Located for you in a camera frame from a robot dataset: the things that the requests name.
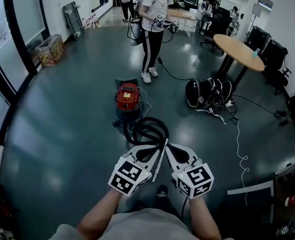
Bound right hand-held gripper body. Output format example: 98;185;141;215
171;158;215;200

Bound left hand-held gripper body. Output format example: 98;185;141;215
107;151;153;198

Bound silver metal vacuum wand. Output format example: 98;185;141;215
151;138;169;184

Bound black vacuum hose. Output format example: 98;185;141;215
122;116;170;151

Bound person's left forearm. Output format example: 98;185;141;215
76;190;125;239

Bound person's right forearm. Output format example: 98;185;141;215
188;196;223;240

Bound red and teal vacuum cleaner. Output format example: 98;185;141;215
112;82;145;127

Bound person's black trousers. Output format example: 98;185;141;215
152;196;182;220

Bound person's grey shirt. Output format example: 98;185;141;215
48;207;235;240

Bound white desk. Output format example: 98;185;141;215
226;179;275;196

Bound black helmet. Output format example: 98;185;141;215
221;80;233;105
212;78;225;107
199;78;217;109
184;78;208;110

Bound round wooden table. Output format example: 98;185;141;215
213;33;266;92

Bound small black office chair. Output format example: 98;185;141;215
199;7;233;52

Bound large black equipment case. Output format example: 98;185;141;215
244;25;272;55
259;38;290;85

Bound box of yellow toys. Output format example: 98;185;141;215
34;33;66;67

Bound wooden bench table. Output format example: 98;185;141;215
166;8;198;32

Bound folded grey trolley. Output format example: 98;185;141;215
62;1;86;41

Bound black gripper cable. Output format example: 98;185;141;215
181;196;190;221

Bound white floor cable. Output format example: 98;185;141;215
236;118;250;207

